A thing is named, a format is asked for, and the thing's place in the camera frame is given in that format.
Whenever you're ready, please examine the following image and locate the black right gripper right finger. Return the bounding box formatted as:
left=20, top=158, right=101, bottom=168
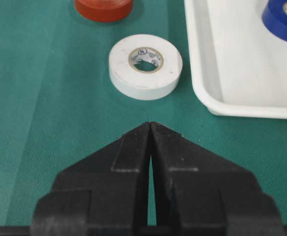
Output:
left=150, top=122, right=284, bottom=236

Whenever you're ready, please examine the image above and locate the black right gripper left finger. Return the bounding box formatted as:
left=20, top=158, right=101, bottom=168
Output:
left=31, top=122, right=150, bottom=236

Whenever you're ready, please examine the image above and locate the white tape roll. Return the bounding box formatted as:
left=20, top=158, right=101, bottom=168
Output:
left=108, top=34, right=183, bottom=100

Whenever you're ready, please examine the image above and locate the blue tape roll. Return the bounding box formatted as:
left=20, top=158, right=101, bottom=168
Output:
left=262, top=0, right=287, bottom=41

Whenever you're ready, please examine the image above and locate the white plastic case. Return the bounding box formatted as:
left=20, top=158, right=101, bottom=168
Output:
left=184, top=0, right=287, bottom=119

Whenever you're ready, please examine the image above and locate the red tape roll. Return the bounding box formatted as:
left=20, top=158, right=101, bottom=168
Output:
left=74, top=0, right=133, bottom=23

